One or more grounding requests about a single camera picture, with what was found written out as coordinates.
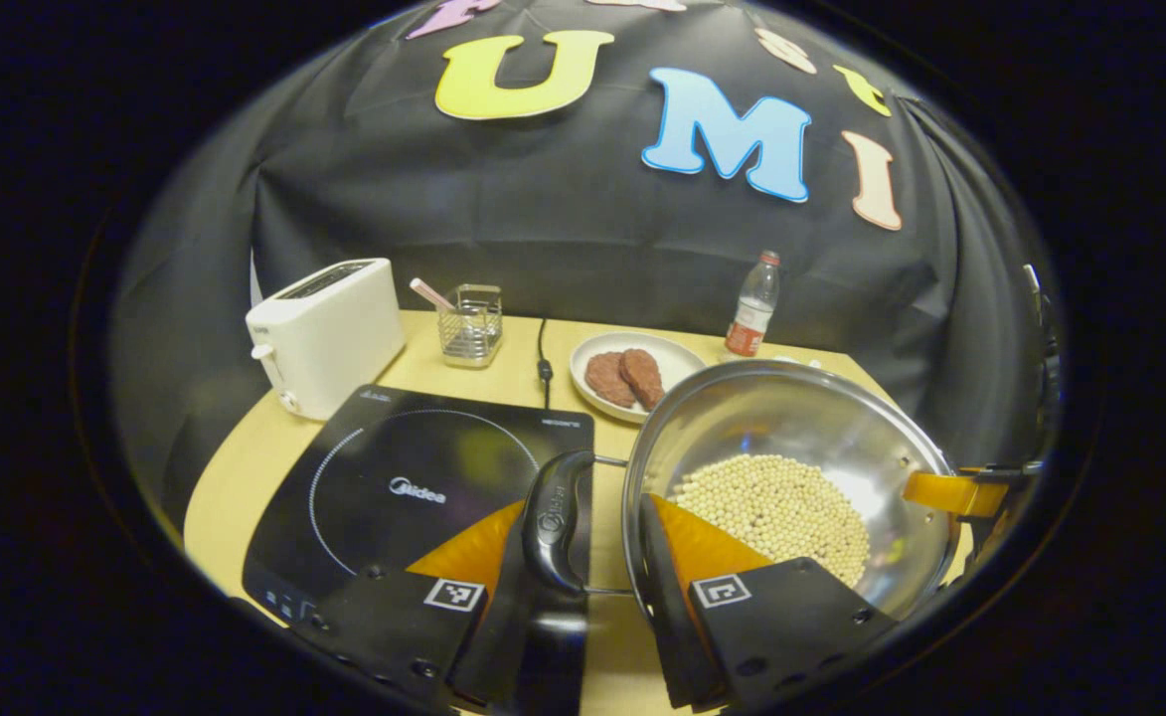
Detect steel pot with black handle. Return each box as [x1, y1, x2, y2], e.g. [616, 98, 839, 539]
[521, 358, 963, 623]

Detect black induction cooktop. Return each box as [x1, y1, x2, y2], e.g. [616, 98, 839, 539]
[242, 384, 595, 627]

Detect black power cable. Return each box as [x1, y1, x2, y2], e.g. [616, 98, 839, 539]
[537, 318, 556, 411]

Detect black backdrop cloth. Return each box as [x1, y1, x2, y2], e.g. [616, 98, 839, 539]
[110, 0, 1061, 518]

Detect metal wire basket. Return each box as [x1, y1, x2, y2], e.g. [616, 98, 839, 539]
[437, 283, 504, 369]

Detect white toaster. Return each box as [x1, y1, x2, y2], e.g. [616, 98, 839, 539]
[246, 258, 407, 422]

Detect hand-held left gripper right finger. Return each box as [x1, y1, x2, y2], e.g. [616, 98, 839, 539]
[639, 492, 900, 712]

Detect brown meat patty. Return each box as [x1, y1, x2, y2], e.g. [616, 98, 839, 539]
[584, 351, 637, 410]
[619, 348, 666, 412]

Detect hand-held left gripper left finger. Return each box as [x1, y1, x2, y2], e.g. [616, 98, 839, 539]
[289, 500, 591, 716]

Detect pile of soybeans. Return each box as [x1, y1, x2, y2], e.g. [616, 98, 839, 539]
[667, 454, 872, 588]

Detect clear plastic water bottle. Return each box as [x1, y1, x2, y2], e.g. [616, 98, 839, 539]
[723, 250, 782, 359]

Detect white round plate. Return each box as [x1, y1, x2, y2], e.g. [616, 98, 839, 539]
[570, 331, 708, 426]

